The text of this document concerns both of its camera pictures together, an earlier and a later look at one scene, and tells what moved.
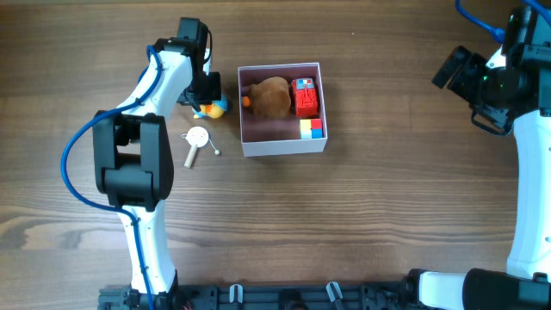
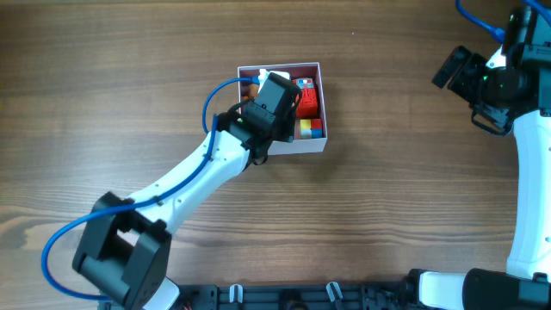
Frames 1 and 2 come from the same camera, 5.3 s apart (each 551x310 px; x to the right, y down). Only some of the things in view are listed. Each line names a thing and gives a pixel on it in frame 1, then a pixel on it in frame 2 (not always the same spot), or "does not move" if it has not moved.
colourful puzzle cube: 311,128 does not move
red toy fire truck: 305,97 does not move
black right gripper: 450,69 does not move
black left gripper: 215,88 -> 287,120
